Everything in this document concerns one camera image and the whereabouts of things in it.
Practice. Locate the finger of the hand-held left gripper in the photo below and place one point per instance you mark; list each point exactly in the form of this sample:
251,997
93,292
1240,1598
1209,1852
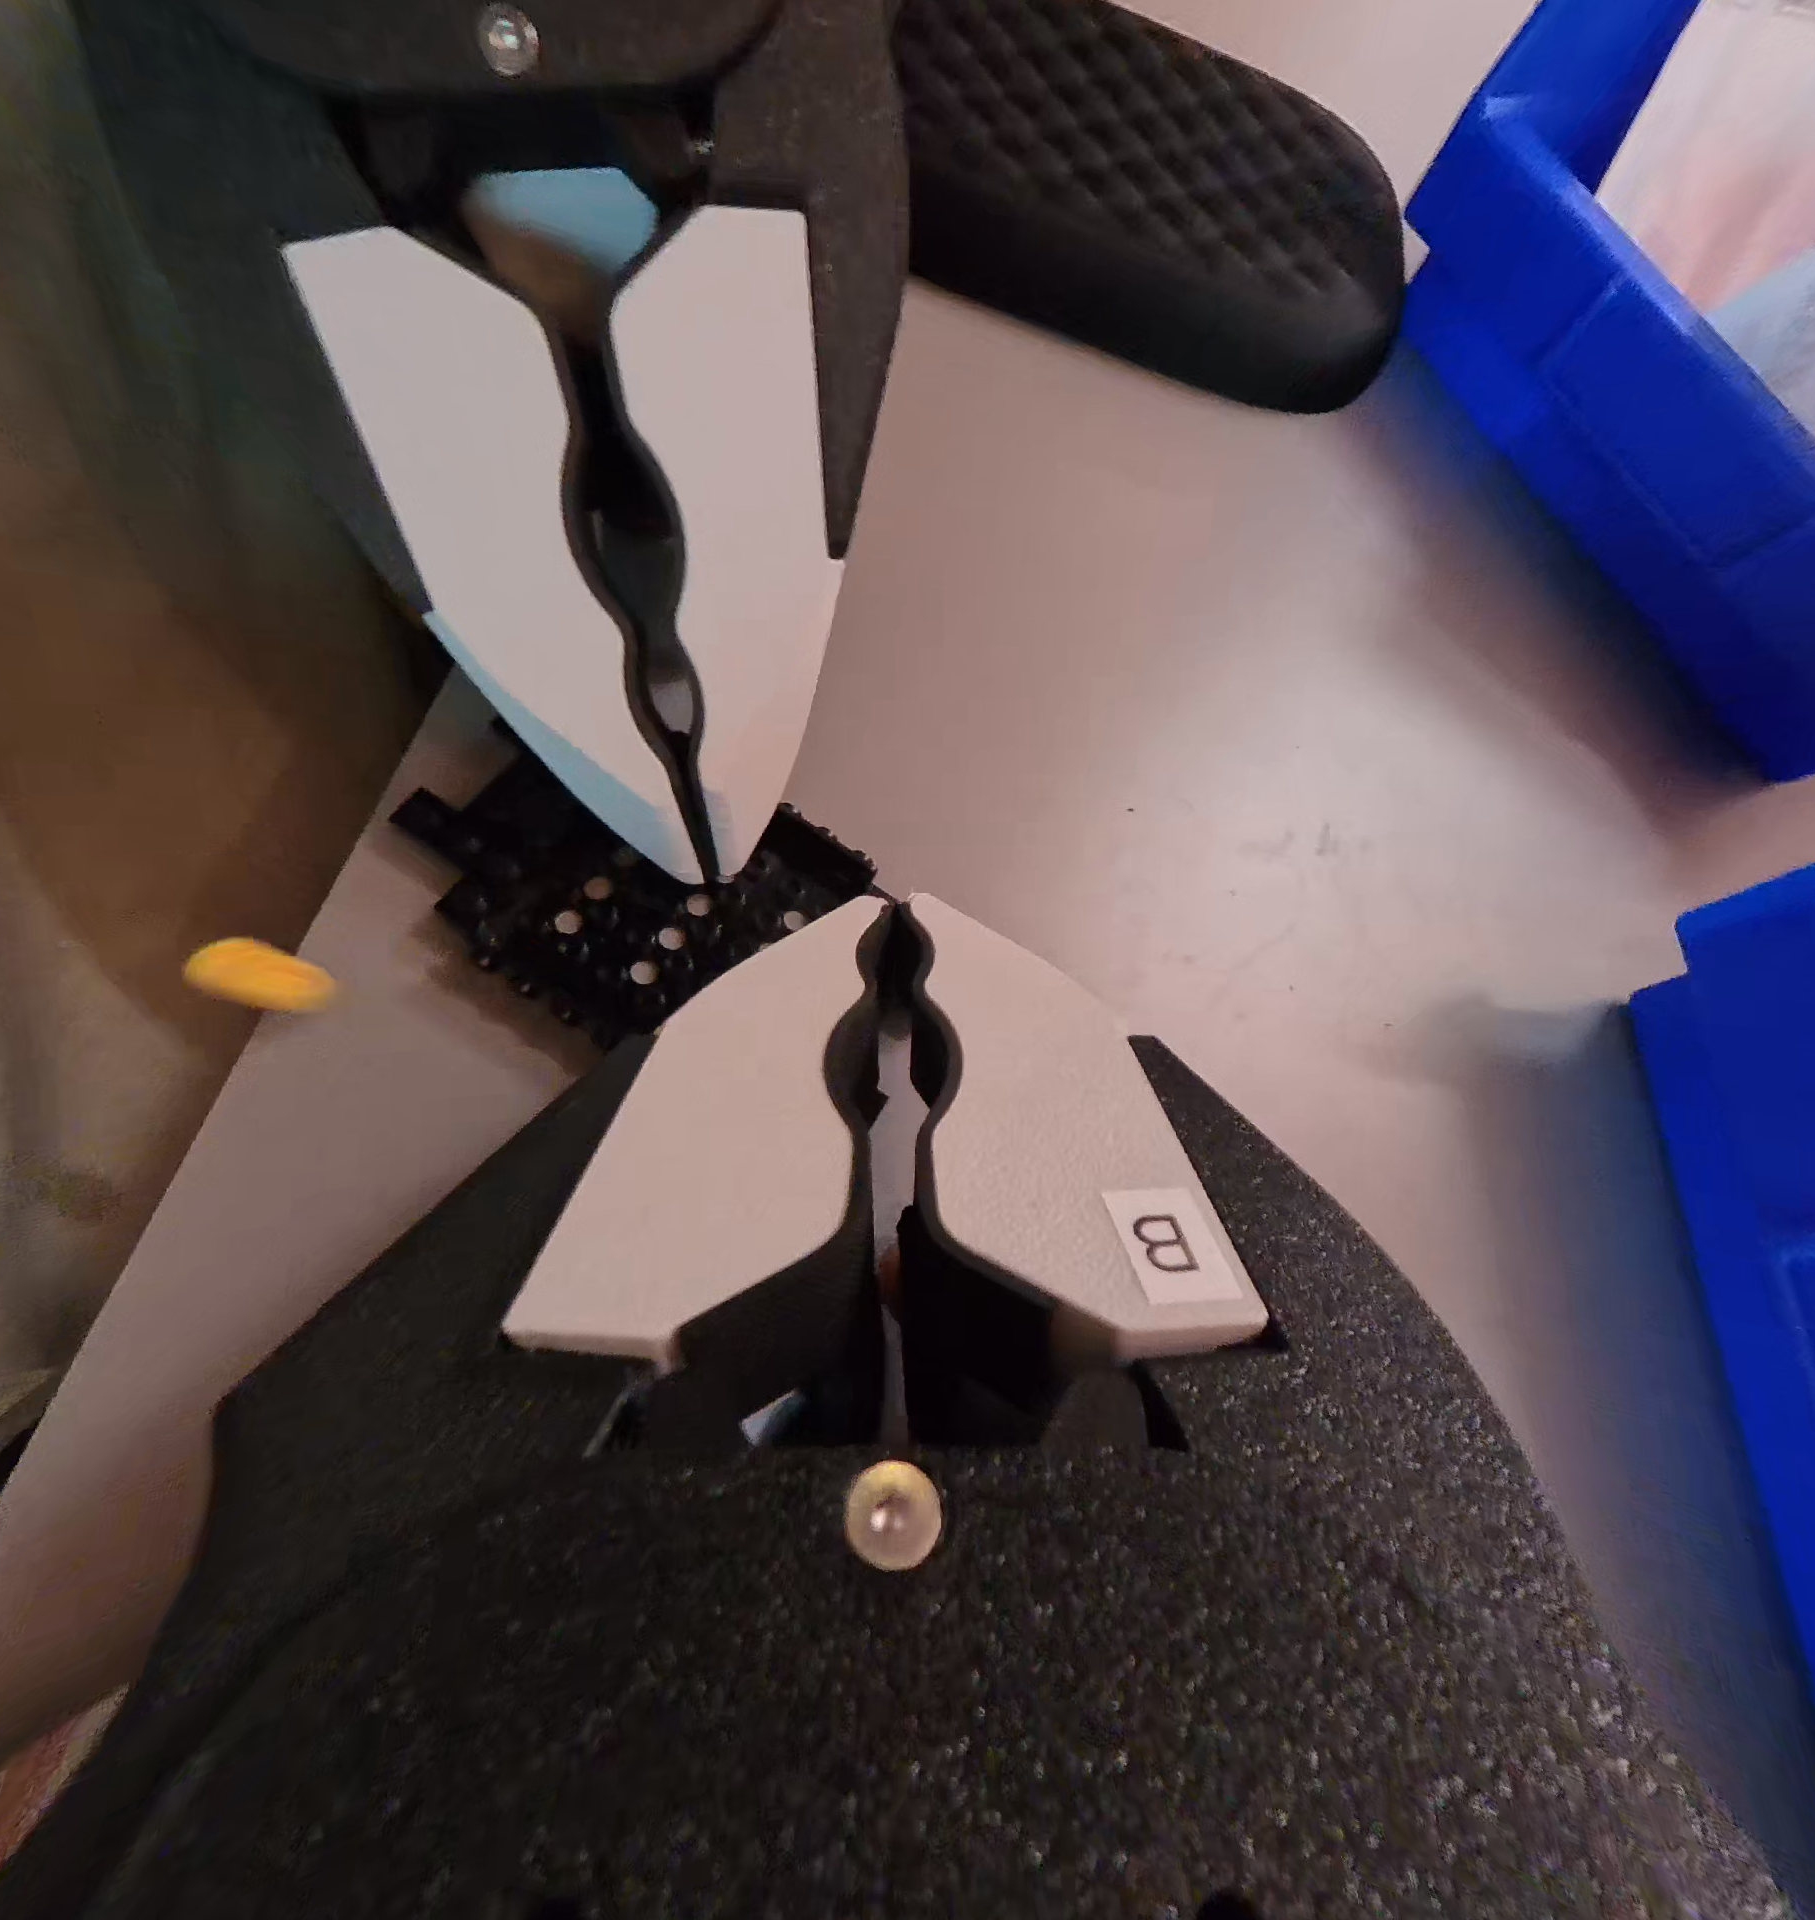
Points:
742,421
458,450

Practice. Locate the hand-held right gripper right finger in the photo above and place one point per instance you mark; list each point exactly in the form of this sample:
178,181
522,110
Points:
1058,1126

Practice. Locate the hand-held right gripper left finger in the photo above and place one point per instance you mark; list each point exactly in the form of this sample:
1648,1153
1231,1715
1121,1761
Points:
697,1171

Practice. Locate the black toy brick chassis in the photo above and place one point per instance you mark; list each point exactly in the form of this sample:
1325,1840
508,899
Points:
547,899

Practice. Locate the yellow toy brick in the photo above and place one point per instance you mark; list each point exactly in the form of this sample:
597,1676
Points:
255,973

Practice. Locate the grey desk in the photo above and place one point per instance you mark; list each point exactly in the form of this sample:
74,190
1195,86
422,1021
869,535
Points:
1223,677

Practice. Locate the black chair armrest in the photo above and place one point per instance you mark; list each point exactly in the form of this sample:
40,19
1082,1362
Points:
1147,194

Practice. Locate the person's beige clothing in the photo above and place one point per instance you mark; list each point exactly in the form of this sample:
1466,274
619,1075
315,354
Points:
127,677

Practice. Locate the blue plastic bin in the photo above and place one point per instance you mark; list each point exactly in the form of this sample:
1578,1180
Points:
1598,450
1779,1352

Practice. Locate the flat white paper bag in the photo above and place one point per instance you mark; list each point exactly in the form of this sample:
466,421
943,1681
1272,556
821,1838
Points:
1747,152

